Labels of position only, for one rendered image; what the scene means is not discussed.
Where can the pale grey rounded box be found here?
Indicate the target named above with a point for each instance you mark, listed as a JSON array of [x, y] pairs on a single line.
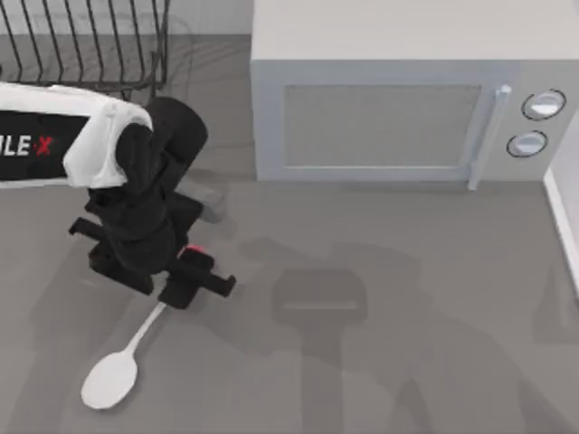
[[213, 205]]

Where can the white spoon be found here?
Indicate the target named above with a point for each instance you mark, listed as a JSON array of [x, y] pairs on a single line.
[[111, 377]]

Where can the microwave oven door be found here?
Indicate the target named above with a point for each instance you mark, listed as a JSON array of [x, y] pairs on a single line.
[[380, 126]]

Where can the pale grey microwave oven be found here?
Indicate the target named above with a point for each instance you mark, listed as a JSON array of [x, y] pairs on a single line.
[[384, 31]]

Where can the small round microwave knob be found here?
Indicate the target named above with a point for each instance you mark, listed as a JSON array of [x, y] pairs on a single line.
[[527, 144]]

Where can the large round microwave knob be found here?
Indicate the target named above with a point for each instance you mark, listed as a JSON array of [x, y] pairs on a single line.
[[543, 105]]

